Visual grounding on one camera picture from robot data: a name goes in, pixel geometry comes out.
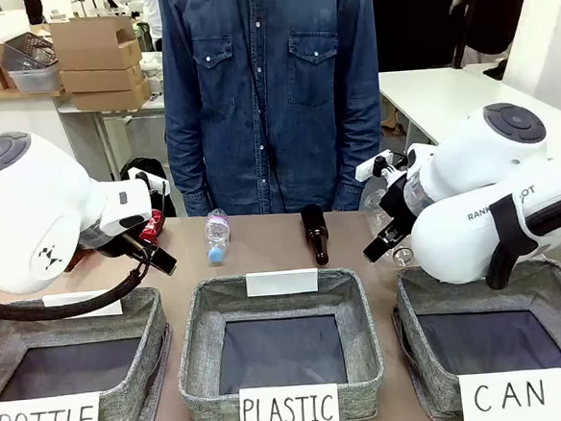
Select black velcro strap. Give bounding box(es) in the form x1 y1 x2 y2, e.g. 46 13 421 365
478 191 542 291

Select black wire basket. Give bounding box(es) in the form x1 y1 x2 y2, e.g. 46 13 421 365
1 31 60 73

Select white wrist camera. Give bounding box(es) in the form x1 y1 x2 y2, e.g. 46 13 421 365
126 163 170 197
354 148 410 183

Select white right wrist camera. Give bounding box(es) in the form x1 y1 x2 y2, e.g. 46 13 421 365
354 148 410 183

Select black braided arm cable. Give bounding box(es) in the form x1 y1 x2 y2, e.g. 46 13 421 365
0 260 157 326

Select small clear water bottle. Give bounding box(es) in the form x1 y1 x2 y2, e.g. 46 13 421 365
202 208 235 266

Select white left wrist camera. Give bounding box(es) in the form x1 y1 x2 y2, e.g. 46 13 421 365
126 163 170 197

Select white paper sign CAN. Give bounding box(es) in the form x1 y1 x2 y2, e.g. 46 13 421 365
457 367 561 421

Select white desk with legs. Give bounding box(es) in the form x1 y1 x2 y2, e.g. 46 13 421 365
56 95 171 186

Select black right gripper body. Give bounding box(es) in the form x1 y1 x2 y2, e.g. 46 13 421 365
377 177 421 236

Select white paper sign PLASTIC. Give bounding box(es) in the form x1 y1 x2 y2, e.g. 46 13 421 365
236 382 341 421

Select grey fabric basket can sign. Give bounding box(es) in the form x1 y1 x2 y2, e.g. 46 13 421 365
388 254 561 421

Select grey fabric basket plastic sign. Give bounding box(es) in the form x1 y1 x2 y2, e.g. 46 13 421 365
171 263 388 421

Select clear plastic container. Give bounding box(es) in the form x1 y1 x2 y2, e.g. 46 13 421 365
8 62 64 95

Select black cable sleeve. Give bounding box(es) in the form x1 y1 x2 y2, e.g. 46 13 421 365
520 199 561 248

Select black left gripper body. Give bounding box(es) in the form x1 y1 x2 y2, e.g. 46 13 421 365
71 218 145 263

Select crushed red soda can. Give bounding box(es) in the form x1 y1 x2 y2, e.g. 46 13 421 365
136 208 168 246

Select grey fabric basket bottle sign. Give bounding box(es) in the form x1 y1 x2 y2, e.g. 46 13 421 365
0 284 179 421

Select large open cardboard box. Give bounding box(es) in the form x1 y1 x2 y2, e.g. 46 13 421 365
49 12 144 76

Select person in denim shirt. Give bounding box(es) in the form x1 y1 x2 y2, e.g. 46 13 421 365
155 0 390 224

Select flat cardboard box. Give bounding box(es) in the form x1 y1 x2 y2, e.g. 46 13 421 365
58 63 147 96
68 79 153 114

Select bystander in black coat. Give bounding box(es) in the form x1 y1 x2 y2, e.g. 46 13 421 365
372 0 539 76

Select white table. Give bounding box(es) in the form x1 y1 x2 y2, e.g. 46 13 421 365
377 58 561 173

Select black backpack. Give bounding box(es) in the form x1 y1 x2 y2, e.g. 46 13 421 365
118 155 177 221

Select blank white card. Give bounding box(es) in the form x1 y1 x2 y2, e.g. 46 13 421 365
41 287 124 321
244 267 320 299

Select white cabinet wooden top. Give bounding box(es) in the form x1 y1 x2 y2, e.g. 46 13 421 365
0 81 116 192

